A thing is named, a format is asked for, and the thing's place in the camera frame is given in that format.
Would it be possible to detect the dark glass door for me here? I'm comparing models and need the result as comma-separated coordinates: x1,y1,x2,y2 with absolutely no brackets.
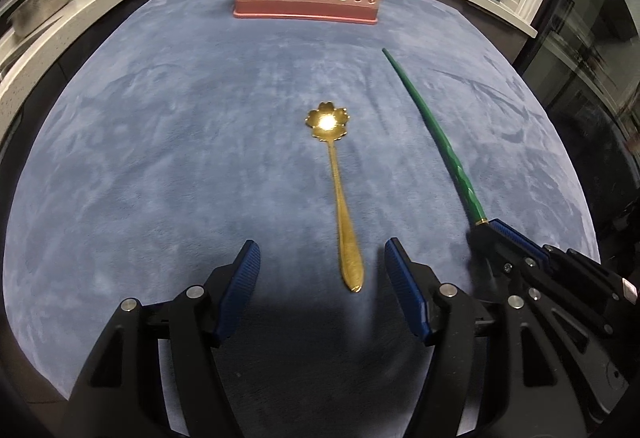
520,0,640,269

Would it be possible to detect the gold flower spoon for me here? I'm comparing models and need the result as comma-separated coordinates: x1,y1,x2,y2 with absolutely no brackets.
305,101,365,292

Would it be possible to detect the blue plush mat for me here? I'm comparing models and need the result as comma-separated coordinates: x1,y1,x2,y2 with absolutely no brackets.
0,0,603,438

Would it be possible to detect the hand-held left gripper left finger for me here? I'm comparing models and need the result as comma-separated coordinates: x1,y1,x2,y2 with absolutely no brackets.
64,239,262,438

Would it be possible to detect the metal basin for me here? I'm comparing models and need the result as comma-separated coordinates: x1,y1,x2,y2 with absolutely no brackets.
7,0,76,39

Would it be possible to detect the green chopstick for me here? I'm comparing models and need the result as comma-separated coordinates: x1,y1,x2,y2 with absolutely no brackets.
382,48,488,225

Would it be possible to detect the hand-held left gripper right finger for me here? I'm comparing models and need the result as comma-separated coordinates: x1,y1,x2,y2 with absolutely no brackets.
384,237,607,438

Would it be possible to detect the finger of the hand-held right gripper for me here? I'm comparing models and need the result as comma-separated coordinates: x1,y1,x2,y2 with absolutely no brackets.
491,218,619,287
469,224,619,355

